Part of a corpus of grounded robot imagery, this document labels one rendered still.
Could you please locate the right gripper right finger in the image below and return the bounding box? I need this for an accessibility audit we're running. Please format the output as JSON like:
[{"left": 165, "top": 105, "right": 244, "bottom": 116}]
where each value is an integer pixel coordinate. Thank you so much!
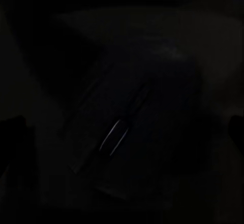
[{"left": 228, "top": 115, "right": 244, "bottom": 156}]

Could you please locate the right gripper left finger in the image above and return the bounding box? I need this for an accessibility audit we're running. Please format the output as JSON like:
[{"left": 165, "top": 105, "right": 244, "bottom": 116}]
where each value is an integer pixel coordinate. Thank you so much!
[{"left": 0, "top": 115, "right": 27, "bottom": 177}]

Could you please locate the mouse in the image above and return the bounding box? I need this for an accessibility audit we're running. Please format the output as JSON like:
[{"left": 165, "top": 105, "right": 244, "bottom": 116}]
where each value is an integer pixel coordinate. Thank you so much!
[{"left": 55, "top": 36, "right": 206, "bottom": 201}]

